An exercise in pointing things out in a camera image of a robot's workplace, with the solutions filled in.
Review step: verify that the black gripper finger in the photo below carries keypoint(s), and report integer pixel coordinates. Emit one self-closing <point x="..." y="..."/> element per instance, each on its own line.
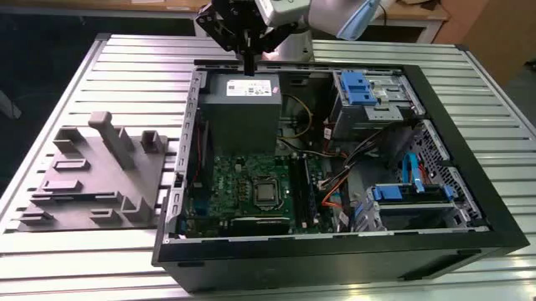
<point x="271" y="40"/>
<point x="218" y="31"/>

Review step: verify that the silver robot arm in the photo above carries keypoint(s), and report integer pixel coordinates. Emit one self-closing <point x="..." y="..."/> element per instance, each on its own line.
<point x="293" y="47"/>

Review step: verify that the black RAM slot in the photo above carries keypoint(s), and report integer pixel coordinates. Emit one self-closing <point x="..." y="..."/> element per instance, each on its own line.
<point x="297" y="188"/>
<point x="302" y="188"/>

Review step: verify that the grey power supply unit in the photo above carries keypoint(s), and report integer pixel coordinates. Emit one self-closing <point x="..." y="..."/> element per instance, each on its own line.
<point x="242" y="125"/>

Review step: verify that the metal drive cage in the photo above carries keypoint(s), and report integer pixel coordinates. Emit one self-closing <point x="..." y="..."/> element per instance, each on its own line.
<point x="377" y="117"/>

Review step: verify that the wooden desk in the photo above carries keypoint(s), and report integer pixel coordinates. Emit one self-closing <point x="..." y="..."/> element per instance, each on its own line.
<point x="418" y="14"/>

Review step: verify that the green motherboard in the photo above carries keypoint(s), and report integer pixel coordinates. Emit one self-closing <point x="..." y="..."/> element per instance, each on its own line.
<point x="234" y="169"/>

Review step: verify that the silver CPU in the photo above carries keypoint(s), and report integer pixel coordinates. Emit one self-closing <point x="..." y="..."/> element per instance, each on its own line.
<point x="266" y="192"/>

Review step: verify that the brown wooden panel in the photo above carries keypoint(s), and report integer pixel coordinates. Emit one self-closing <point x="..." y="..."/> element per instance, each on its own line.
<point x="493" y="31"/>

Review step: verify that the grey parts rack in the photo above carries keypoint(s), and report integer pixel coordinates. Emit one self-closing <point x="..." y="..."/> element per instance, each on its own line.
<point x="104" y="175"/>

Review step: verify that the hard disk in blue carrier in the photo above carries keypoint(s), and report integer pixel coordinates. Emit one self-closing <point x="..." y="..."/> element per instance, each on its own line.
<point x="386" y="192"/>

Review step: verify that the black graphics card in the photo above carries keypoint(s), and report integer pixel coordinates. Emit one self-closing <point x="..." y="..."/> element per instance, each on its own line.
<point x="259" y="225"/>

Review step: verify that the metal disk bay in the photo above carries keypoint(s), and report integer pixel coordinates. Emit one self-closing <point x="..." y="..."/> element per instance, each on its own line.
<point x="414" y="205"/>

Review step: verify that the black PC case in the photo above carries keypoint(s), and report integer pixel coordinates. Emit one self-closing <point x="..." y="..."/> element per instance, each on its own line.
<point x="293" y="266"/>

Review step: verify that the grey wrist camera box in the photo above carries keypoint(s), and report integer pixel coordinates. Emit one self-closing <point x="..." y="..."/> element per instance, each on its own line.
<point x="285" y="12"/>

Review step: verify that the blue plastic drive bracket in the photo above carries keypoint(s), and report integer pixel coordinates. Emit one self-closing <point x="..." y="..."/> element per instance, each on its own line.
<point x="355" y="91"/>

